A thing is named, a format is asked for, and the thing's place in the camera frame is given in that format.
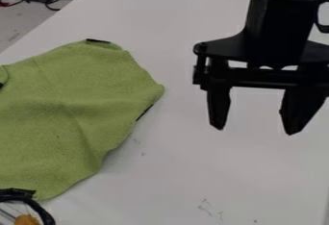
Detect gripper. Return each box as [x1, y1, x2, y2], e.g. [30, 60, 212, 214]
[191, 0, 329, 137]

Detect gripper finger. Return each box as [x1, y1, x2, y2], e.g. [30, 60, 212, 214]
[205, 86, 235, 131]

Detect green cloth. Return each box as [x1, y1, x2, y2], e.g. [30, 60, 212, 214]
[0, 37, 166, 202]

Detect yellow toy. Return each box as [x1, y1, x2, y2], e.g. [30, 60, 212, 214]
[13, 213, 43, 225]

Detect black cable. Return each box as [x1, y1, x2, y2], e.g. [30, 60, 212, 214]
[0, 188, 59, 225]

